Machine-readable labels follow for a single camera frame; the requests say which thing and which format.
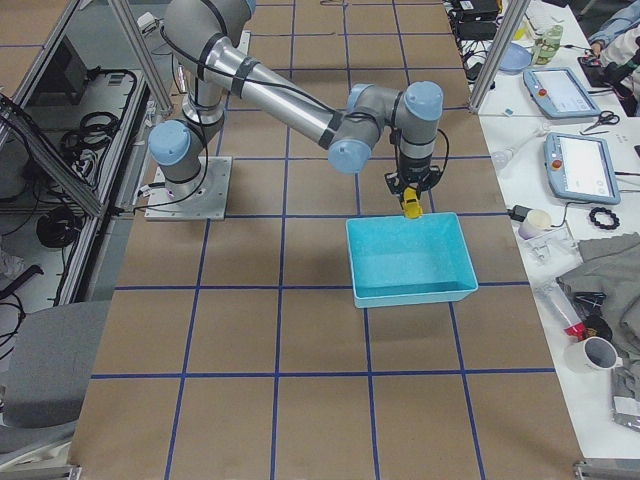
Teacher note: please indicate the grey chair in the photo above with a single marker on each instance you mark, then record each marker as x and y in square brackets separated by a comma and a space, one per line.
[48, 375]

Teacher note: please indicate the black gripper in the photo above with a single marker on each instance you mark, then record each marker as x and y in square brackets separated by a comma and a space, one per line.
[414, 170]

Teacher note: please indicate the lower teach pendant tablet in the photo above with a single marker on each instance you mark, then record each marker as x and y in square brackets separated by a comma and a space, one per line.
[580, 168]

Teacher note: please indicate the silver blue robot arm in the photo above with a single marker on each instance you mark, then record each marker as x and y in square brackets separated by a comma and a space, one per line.
[204, 37]

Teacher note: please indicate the upper teach pendant tablet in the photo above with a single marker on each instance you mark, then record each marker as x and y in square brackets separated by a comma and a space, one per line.
[559, 94]

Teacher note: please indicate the teach pendant tablet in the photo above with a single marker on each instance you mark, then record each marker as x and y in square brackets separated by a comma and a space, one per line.
[559, 94]
[580, 168]

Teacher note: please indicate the white paper cup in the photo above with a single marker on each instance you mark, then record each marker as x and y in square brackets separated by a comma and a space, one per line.
[535, 223]

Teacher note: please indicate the white mug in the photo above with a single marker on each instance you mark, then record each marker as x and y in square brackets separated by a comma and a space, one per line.
[593, 354]

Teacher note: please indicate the aluminium frame post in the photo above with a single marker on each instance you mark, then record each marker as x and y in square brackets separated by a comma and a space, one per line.
[512, 18]

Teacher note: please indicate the black scissors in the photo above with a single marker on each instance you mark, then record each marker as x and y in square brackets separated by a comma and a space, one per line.
[606, 117]

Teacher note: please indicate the turquoise plastic bin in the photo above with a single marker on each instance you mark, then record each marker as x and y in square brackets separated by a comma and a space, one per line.
[397, 261]

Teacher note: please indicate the yellow toy beetle car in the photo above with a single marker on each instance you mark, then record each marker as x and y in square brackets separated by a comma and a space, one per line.
[410, 204]

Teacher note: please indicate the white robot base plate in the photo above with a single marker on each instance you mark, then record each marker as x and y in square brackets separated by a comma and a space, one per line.
[204, 197]

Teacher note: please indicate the grey cloth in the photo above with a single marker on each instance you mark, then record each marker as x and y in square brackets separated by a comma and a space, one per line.
[611, 266]

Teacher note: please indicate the green masking tape rolls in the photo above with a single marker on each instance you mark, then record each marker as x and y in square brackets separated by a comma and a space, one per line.
[546, 44]

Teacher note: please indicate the light blue plate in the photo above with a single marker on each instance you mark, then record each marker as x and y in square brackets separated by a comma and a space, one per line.
[515, 59]

